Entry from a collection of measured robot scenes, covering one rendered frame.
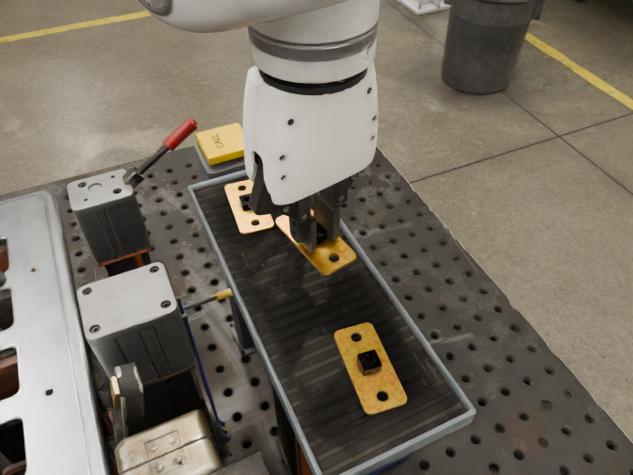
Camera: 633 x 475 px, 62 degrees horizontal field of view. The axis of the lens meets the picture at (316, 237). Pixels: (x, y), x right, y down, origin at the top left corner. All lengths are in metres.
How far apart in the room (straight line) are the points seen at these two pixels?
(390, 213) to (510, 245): 1.07
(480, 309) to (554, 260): 1.18
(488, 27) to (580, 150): 0.75
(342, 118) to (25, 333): 0.53
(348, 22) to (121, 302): 0.40
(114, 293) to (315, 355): 0.25
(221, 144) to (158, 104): 2.34
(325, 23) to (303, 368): 0.29
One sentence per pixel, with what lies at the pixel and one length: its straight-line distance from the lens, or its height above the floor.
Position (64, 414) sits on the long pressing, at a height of 1.00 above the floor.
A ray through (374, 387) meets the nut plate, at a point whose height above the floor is 1.16.
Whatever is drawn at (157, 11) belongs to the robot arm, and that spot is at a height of 1.46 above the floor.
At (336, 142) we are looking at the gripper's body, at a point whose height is 1.34.
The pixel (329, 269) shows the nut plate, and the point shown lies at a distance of 0.46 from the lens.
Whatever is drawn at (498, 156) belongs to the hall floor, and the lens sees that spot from 2.69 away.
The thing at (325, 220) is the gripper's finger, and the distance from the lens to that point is 0.47.
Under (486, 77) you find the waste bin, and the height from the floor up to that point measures 0.11.
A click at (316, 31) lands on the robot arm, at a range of 0.32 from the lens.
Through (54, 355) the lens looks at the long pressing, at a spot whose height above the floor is 1.00.
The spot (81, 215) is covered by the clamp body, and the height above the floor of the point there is 1.05.
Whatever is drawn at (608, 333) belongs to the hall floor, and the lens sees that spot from 2.13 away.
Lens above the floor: 1.57
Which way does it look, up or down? 47 degrees down
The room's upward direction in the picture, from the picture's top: straight up
